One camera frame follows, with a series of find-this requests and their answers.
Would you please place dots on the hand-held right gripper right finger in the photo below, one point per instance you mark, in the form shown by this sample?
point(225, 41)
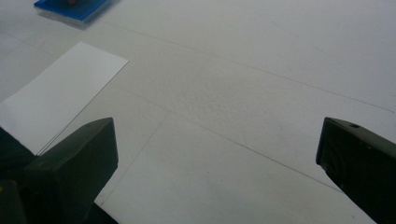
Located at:
point(364, 165)

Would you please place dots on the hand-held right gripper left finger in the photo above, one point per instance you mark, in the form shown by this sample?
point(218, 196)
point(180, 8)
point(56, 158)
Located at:
point(71, 168)

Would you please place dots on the white paper sheet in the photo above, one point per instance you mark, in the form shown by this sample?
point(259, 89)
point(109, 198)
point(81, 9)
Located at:
point(62, 96)

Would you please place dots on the blue ink pad box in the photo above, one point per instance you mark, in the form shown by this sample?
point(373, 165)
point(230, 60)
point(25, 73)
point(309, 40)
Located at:
point(77, 9)

